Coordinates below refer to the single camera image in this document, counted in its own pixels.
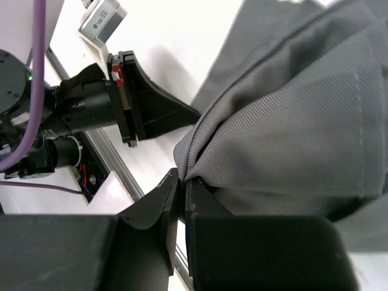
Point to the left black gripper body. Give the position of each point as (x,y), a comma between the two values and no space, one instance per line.
(83,102)

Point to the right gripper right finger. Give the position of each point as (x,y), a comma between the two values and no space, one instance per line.
(204,218)

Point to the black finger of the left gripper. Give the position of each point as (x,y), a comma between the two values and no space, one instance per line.
(149,110)

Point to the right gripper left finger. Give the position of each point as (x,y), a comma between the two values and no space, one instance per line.
(153,221)

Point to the grey pleated skirt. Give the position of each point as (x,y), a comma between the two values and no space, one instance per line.
(294,117)

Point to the aluminium front rail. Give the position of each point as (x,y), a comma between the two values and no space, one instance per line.
(104,148)

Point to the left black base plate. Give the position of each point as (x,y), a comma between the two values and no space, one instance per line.
(90,173)

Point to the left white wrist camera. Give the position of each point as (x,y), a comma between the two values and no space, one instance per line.
(99,21)

